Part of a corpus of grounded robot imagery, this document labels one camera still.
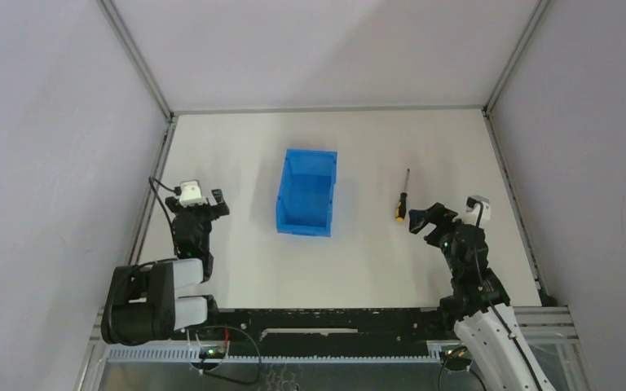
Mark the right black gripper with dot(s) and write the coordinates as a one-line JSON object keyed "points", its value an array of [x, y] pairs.
{"points": [[419, 218]]}

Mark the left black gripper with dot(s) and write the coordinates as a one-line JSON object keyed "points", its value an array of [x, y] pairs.
{"points": [[200, 210]]}

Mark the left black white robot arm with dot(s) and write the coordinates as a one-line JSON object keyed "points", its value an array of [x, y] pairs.
{"points": [[143, 303]]}

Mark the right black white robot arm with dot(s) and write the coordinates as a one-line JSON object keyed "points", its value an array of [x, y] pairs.
{"points": [[478, 310]]}

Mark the blue plastic storage bin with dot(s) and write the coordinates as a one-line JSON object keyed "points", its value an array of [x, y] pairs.
{"points": [[304, 204]]}

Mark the right green circuit board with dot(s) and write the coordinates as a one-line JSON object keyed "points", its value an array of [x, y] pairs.
{"points": [[457, 352]]}

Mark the green circuit board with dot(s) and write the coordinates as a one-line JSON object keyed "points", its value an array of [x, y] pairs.
{"points": [[457, 352], [215, 353]]}

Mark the left green circuit board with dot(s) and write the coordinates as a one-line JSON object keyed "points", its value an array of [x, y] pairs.
{"points": [[215, 353]]}

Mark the black yellow handled screwdriver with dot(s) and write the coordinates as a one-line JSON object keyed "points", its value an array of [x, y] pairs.
{"points": [[401, 207]]}

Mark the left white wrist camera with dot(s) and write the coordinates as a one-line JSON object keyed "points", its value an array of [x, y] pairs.
{"points": [[191, 194]]}

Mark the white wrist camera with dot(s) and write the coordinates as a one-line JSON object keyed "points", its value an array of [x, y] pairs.
{"points": [[478, 210], [191, 194]]}

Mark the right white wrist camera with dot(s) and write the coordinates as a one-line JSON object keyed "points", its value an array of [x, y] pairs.
{"points": [[478, 210]]}

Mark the black mounting rail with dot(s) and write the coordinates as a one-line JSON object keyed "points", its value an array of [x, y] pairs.
{"points": [[362, 332]]}

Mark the white slotted cable duct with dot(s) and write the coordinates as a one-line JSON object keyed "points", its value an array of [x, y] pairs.
{"points": [[182, 354]]}

